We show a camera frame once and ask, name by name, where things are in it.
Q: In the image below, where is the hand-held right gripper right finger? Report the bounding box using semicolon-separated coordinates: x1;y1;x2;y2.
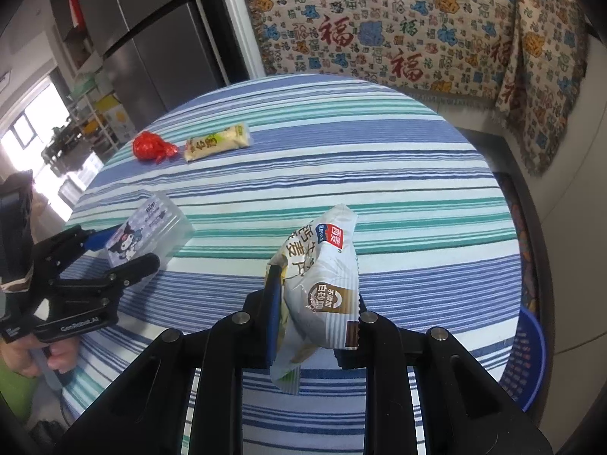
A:
332;294;555;455

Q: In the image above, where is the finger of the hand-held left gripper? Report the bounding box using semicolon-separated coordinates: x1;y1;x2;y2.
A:
50;252;161;297
35;225;119;276

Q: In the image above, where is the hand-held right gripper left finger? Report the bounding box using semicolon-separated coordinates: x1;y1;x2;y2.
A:
61;265;288;455

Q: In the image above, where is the clear box with cartoon print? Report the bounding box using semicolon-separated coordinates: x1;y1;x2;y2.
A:
104;192;195;271

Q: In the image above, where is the white snack packet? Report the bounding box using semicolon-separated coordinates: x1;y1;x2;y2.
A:
266;203;361;395

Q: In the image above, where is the blue plastic basket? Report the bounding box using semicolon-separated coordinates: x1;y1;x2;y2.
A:
495;306;546;413

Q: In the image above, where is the person's left hand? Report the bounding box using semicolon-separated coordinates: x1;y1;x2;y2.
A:
0;334;79;380

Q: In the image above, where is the green cloth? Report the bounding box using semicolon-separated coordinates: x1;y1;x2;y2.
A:
0;365;39;425

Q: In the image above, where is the red crumpled wrapper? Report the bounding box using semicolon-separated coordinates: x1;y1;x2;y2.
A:
132;130;178;164

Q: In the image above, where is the storage shelf with boxes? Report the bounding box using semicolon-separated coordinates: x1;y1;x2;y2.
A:
42;69;138;171

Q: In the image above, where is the beige snack packet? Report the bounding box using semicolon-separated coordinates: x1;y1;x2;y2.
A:
184;122;254;163

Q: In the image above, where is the colourful hexagon floor mat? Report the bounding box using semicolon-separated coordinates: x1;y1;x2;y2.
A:
493;171;541;314

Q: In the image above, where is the blue striped tablecloth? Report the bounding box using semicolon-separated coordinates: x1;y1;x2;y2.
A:
61;73;525;455

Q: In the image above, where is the grey refrigerator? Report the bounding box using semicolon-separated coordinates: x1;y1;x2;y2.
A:
47;0;226;115

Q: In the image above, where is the printed blanket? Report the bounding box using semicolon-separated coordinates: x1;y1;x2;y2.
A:
491;0;593;178
236;0;520;105

